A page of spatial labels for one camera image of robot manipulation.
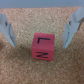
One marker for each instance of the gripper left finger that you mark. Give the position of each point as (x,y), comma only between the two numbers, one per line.
(6,28)

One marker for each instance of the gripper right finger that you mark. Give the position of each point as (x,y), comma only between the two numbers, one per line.
(73,28)

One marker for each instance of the pink block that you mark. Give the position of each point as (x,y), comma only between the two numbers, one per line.
(42,46)

